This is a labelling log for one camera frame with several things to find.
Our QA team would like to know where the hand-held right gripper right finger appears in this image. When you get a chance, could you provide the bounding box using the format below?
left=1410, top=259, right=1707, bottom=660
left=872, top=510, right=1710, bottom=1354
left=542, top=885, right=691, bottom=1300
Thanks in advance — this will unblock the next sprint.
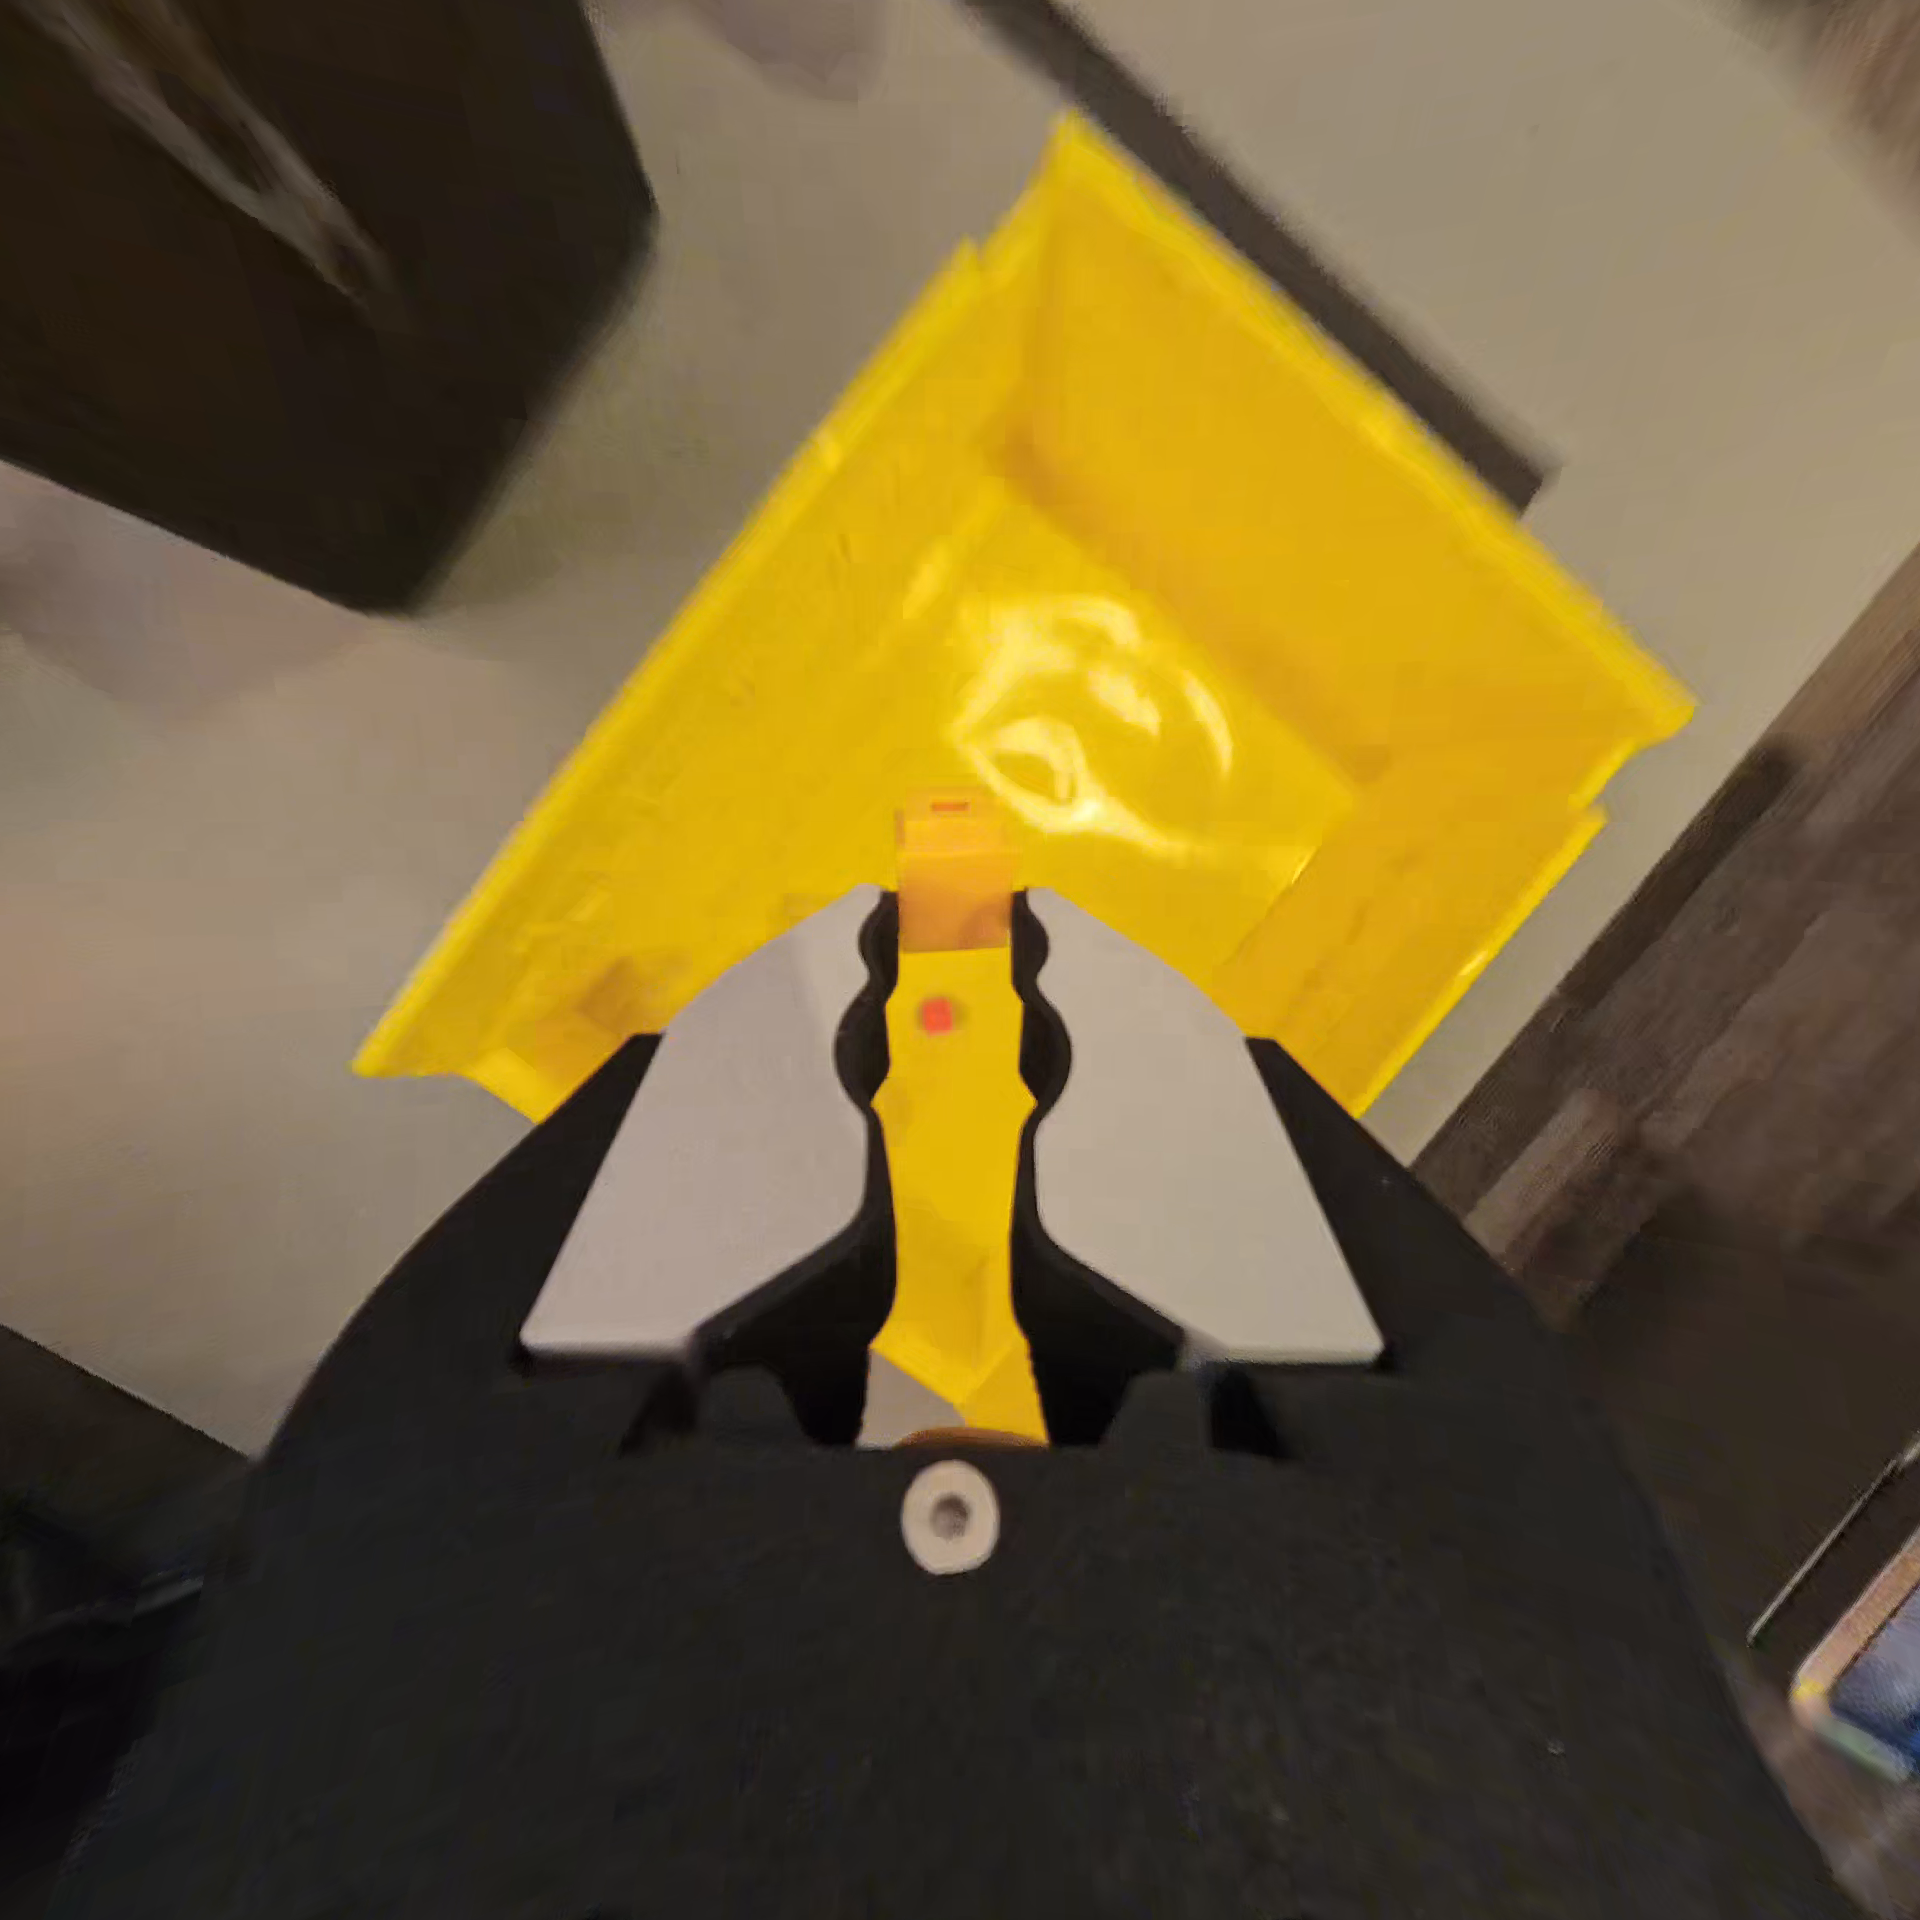
left=1013, top=883, right=1387, bottom=1450

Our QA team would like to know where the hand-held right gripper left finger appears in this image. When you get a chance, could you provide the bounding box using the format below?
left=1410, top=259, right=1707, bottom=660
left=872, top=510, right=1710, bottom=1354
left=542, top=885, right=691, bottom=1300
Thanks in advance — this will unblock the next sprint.
left=516, top=883, right=899, bottom=1450

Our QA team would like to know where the yellow cube block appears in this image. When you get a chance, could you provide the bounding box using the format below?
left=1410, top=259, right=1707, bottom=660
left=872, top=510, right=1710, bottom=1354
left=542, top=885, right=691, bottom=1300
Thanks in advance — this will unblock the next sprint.
left=893, top=785, right=1026, bottom=954

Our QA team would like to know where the yellow plastic bin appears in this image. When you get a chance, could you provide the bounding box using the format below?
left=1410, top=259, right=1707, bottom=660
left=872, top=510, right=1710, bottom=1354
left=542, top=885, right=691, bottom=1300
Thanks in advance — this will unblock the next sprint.
left=349, top=112, right=1700, bottom=1450

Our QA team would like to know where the black drawer cabinet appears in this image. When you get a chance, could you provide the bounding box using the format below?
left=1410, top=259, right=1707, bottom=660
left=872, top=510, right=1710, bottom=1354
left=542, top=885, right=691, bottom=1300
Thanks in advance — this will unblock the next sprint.
left=0, top=0, right=661, bottom=613

